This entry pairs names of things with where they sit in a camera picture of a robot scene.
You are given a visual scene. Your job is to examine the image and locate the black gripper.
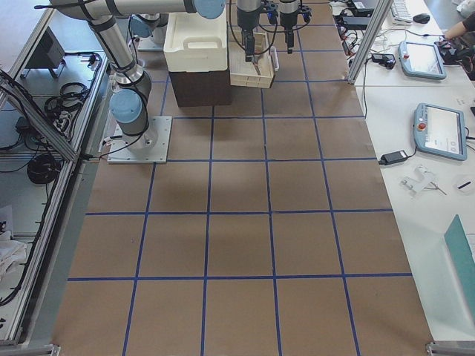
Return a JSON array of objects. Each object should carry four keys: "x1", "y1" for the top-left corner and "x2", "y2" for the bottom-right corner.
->
[
  {"x1": 236, "y1": 0, "x2": 278, "y2": 62},
  {"x1": 278, "y1": 0, "x2": 311, "y2": 54}
]

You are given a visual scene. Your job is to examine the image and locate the light wooden drawer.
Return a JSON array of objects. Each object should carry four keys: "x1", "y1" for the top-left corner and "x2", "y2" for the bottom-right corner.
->
[{"x1": 228, "y1": 31, "x2": 279, "y2": 89}]

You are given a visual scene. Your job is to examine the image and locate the orange grey scissors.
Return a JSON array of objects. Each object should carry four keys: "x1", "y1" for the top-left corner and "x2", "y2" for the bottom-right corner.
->
[{"x1": 252, "y1": 54, "x2": 261, "y2": 76}]

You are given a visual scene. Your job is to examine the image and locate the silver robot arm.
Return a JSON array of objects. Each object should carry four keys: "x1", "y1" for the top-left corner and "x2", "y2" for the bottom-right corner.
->
[
  {"x1": 128, "y1": 1, "x2": 312, "y2": 62},
  {"x1": 34, "y1": 1, "x2": 226, "y2": 154}
]

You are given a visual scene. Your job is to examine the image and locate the white plastic tray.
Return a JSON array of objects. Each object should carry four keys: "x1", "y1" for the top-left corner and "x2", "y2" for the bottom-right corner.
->
[{"x1": 163, "y1": 13, "x2": 228, "y2": 73}]

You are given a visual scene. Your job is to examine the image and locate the dark brown wooden cabinet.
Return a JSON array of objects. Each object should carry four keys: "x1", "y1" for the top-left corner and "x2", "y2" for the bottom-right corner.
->
[{"x1": 169, "y1": 70, "x2": 232, "y2": 108}]

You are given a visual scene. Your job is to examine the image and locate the far teach pendant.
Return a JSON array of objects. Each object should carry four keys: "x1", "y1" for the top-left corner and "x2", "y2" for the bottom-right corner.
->
[{"x1": 398, "y1": 41, "x2": 447, "y2": 80}]

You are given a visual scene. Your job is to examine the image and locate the teach pendant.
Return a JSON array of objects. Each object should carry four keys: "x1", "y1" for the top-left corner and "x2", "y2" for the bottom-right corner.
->
[
  {"x1": 413, "y1": 103, "x2": 467, "y2": 161},
  {"x1": 398, "y1": 41, "x2": 447, "y2": 80}
]

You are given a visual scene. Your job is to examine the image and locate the black computer mouse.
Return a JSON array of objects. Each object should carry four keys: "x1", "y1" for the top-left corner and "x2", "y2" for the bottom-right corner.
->
[{"x1": 413, "y1": 13, "x2": 430, "y2": 24}]

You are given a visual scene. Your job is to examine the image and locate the black power adapter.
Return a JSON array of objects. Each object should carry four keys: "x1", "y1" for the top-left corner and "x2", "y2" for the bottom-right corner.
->
[{"x1": 379, "y1": 150, "x2": 409, "y2": 165}]

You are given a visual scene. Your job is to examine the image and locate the near teach pendant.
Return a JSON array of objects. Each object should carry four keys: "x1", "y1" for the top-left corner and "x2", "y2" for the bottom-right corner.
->
[{"x1": 413, "y1": 103, "x2": 467, "y2": 161}]

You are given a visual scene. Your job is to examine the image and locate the black monitor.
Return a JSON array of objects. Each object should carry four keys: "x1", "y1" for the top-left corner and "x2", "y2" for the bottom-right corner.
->
[{"x1": 21, "y1": 27, "x2": 65, "y2": 79}]

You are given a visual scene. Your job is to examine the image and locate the teal folder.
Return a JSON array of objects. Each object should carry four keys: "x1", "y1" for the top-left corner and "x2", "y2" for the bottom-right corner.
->
[{"x1": 444, "y1": 214, "x2": 474, "y2": 317}]

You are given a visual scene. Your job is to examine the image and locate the white drawer handle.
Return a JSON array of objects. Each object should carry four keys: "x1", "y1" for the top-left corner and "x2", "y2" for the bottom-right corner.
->
[{"x1": 270, "y1": 46, "x2": 280, "y2": 73}]

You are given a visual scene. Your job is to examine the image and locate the aluminium frame post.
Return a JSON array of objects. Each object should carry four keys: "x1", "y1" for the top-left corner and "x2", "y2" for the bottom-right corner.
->
[{"x1": 347, "y1": 0, "x2": 393, "y2": 85}]

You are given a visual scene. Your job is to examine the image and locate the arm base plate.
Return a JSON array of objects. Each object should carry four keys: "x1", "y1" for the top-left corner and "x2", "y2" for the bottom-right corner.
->
[{"x1": 107, "y1": 116, "x2": 172, "y2": 164}]

